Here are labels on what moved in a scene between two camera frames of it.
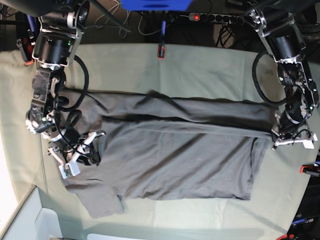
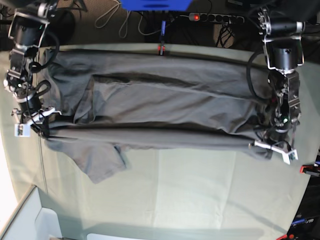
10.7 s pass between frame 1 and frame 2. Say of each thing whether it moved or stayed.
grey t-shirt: moved
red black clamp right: stayed
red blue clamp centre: stayed
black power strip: stayed
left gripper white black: moved
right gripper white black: moved
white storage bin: stayed
